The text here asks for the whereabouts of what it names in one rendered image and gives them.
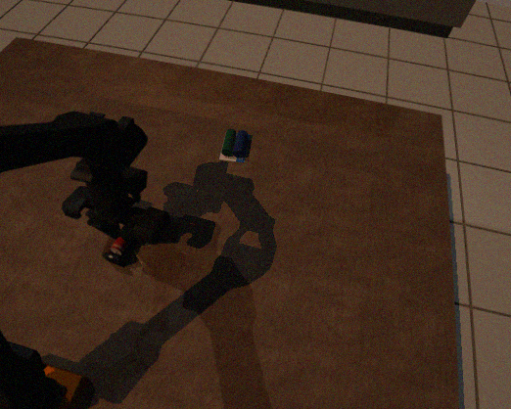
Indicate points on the red cylindrical battery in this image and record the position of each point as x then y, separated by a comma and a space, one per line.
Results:
119, 246

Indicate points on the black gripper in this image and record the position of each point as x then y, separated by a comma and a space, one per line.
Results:
105, 214

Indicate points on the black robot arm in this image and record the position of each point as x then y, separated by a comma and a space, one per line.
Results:
108, 148

